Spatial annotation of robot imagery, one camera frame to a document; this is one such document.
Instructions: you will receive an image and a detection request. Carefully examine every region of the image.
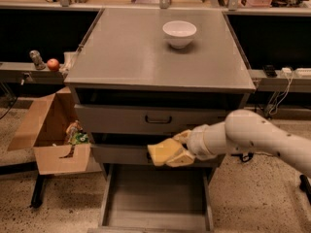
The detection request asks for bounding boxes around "black remote on shelf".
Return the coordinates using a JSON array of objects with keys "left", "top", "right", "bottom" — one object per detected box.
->
[{"left": 262, "top": 65, "right": 277, "bottom": 78}]

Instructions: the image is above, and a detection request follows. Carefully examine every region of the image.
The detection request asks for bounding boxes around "white power strip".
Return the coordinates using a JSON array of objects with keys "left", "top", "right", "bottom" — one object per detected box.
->
[{"left": 282, "top": 67, "right": 311, "bottom": 78}]

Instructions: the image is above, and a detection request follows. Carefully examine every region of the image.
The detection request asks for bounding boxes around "open cardboard box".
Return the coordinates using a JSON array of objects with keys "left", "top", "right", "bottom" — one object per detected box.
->
[{"left": 8, "top": 87, "right": 101, "bottom": 175}]

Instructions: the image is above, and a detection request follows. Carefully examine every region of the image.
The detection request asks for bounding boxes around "yellow sponge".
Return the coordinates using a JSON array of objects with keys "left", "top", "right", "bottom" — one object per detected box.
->
[{"left": 147, "top": 138, "right": 183, "bottom": 167}]

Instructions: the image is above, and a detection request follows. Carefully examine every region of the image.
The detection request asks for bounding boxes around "black cable on floor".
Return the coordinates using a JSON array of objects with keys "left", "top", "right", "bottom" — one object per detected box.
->
[{"left": 231, "top": 151, "right": 270, "bottom": 164}]

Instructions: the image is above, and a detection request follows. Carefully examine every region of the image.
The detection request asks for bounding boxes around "small grey figurine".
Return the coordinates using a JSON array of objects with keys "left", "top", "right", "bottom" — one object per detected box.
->
[{"left": 29, "top": 50, "right": 46, "bottom": 70}]

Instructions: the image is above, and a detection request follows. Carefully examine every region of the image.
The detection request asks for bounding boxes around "grey metal drawer cabinet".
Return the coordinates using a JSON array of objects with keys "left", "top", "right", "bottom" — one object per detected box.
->
[{"left": 64, "top": 7, "right": 257, "bottom": 192}]

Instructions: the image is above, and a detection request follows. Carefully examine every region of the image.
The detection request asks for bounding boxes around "bottom grey open drawer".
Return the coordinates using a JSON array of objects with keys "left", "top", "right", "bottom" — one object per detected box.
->
[{"left": 86, "top": 164, "right": 215, "bottom": 233}]

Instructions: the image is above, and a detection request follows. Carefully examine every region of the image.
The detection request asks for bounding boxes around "white ceramic bowl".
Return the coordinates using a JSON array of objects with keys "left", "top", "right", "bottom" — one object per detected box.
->
[{"left": 162, "top": 20, "right": 197, "bottom": 49}]

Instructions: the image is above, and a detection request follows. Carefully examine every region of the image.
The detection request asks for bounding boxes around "grey side shelf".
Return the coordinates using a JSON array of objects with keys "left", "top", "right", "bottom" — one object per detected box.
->
[{"left": 0, "top": 51, "right": 78, "bottom": 84}]

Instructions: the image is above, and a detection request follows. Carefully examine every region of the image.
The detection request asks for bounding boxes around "middle grey drawer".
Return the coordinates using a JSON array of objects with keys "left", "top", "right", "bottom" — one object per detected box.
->
[{"left": 89, "top": 143, "right": 226, "bottom": 169}]

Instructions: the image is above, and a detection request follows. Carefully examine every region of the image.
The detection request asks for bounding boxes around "green snack packet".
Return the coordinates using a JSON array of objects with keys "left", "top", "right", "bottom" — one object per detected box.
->
[{"left": 65, "top": 120, "right": 89, "bottom": 145}]

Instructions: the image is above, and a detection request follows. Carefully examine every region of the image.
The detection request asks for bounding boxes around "red apple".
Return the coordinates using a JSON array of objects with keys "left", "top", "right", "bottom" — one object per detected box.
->
[{"left": 47, "top": 58, "right": 60, "bottom": 72}]

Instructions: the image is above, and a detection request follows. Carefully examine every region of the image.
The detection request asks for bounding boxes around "top grey drawer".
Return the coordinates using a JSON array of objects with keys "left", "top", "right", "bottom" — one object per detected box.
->
[{"left": 75, "top": 104, "right": 231, "bottom": 135}]

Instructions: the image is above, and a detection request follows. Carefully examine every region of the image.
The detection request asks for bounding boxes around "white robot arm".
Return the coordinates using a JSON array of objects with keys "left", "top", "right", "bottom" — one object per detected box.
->
[{"left": 167, "top": 110, "right": 311, "bottom": 178}]

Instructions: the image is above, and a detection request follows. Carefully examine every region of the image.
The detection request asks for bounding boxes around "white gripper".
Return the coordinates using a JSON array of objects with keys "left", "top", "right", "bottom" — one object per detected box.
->
[{"left": 165, "top": 124, "right": 214, "bottom": 167}]

